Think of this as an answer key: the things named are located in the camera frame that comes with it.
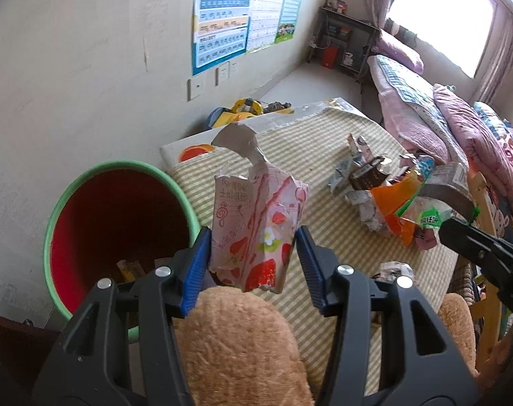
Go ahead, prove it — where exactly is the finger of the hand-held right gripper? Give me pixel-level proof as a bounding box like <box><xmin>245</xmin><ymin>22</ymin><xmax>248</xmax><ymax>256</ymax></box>
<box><xmin>438</xmin><ymin>218</ymin><xmax>513</xmax><ymax>307</ymax></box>

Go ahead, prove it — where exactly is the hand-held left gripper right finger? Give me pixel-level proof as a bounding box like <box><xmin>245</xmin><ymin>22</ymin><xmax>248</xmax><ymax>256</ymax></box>
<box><xmin>296</xmin><ymin>225</ymin><xmax>481</xmax><ymax>406</ymax></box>

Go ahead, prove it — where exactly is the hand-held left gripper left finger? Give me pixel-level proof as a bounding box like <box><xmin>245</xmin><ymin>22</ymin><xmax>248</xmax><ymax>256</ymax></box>
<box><xmin>32</xmin><ymin>226</ymin><xmax>213</xmax><ymax>406</ymax></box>

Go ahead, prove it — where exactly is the grey carton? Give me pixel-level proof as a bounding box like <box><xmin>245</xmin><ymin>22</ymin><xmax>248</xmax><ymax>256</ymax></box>
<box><xmin>417</xmin><ymin>161</ymin><xmax>479</xmax><ymax>225</ymax></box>

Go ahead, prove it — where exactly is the pink strawberry milk carton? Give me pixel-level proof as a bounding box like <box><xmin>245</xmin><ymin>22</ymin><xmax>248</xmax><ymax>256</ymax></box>
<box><xmin>208</xmin><ymin>123</ymin><xmax>310</xmax><ymax>293</ymax></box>

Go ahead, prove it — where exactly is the printed paper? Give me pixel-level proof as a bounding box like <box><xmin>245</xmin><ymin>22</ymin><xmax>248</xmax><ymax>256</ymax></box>
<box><xmin>345</xmin><ymin>189</ymin><xmax>388</xmax><ymax>232</ymax></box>

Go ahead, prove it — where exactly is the orange plastic wrapper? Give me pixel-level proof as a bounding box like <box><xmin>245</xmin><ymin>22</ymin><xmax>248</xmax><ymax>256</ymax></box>
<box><xmin>371</xmin><ymin>175</ymin><xmax>424</xmax><ymax>248</ymax></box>

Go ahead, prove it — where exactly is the red bucket with green rim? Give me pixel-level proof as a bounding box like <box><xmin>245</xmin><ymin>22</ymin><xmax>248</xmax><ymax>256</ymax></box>
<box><xmin>43</xmin><ymin>160</ymin><xmax>202</xmax><ymax>343</ymax></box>

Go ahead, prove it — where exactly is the brown drink carton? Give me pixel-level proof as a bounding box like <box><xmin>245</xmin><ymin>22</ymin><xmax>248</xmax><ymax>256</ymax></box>
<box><xmin>349</xmin><ymin>156</ymin><xmax>390</xmax><ymax>191</ymax></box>

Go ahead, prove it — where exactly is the wooden chair with stickers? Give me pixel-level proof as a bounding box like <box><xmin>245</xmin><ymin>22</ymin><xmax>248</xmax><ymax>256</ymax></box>
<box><xmin>468</xmin><ymin>169</ymin><xmax>513</xmax><ymax>362</ymax></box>

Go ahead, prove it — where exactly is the green snack wrapper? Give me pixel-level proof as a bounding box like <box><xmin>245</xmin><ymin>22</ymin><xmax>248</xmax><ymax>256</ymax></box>
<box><xmin>398</xmin><ymin>197</ymin><xmax>479</xmax><ymax>251</ymax></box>

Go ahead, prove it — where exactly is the tan paper scrap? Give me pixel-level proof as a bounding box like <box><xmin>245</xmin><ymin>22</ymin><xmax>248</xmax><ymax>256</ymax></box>
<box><xmin>117</xmin><ymin>259</ymin><xmax>147</xmax><ymax>283</ymax></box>

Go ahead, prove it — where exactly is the brown plush toy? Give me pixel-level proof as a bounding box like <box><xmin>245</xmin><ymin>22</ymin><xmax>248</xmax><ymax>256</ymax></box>
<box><xmin>174</xmin><ymin>286</ymin><xmax>479</xmax><ymax>406</ymax></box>

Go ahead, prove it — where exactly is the crumpled paper ball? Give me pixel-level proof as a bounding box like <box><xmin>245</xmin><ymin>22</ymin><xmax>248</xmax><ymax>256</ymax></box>
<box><xmin>373</xmin><ymin>261</ymin><xmax>417</xmax><ymax>286</ymax></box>

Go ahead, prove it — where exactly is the blue crumpled wrapper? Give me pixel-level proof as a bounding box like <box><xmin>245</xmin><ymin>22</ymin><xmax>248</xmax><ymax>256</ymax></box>
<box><xmin>400</xmin><ymin>154</ymin><xmax>436</xmax><ymax>178</ymax></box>

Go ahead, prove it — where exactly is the crumpled white wrapper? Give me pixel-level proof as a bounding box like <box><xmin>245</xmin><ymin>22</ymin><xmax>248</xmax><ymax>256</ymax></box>
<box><xmin>328</xmin><ymin>154</ymin><xmax>361</xmax><ymax>197</ymax></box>

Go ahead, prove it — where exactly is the green striped tablecloth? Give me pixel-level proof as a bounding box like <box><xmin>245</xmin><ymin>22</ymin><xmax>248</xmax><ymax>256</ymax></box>
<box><xmin>168</xmin><ymin>108</ymin><xmax>460</xmax><ymax>394</ymax></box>

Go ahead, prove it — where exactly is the white cardboard box orange print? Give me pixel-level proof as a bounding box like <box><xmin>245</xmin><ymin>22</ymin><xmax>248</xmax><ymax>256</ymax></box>
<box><xmin>160</xmin><ymin>100</ymin><xmax>359</xmax><ymax>174</ymax></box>

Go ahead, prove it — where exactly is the pink crumpled wrapper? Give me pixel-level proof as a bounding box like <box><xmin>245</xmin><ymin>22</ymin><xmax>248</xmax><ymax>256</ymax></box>
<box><xmin>347</xmin><ymin>133</ymin><xmax>372</xmax><ymax>158</ymax></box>

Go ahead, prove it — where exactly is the blue toy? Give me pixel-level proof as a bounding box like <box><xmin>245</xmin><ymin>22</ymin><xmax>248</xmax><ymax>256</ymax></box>
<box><xmin>205</xmin><ymin>108</ymin><xmax>228</xmax><ymax>130</ymax></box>

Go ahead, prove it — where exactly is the yellow toy truck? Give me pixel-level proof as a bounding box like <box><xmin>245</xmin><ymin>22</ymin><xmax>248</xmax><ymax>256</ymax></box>
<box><xmin>223</xmin><ymin>97</ymin><xmax>293</xmax><ymax>125</ymax></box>

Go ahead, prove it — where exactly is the dark wooden furniture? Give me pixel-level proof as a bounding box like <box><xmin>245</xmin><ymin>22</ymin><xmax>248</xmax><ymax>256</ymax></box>
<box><xmin>0</xmin><ymin>309</ymin><xmax>69</xmax><ymax>390</ymax></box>

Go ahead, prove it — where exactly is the purple pillow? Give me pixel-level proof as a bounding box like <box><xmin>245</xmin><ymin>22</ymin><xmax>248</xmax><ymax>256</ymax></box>
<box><xmin>375</xmin><ymin>29</ymin><xmax>424</xmax><ymax>74</ymax></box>

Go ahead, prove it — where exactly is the bright window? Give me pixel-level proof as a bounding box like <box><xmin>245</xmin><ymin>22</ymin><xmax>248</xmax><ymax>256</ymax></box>
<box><xmin>385</xmin><ymin>0</ymin><xmax>498</xmax><ymax>79</ymax></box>

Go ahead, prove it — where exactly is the black metal shelf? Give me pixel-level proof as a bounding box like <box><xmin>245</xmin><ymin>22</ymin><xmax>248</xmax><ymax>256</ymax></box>
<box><xmin>309</xmin><ymin>6</ymin><xmax>380</xmax><ymax>79</ymax></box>

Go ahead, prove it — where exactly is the blue wall chart poster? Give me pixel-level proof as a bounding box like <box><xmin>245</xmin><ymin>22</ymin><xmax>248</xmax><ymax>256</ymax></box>
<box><xmin>192</xmin><ymin>0</ymin><xmax>257</xmax><ymax>76</ymax></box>

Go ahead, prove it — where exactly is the white wall chart poster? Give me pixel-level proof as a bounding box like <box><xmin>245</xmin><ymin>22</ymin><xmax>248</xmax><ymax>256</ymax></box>
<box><xmin>246</xmin><ymin>0</ymin><xmax>292</xmax><ymax>53</ymax></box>

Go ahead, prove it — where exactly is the blue green wall poster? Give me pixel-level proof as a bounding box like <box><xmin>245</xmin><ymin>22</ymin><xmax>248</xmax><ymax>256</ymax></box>
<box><xmin>274</xmin><ymin>0</ymin><xmax>308</xmax><ymax>44</ymax></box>

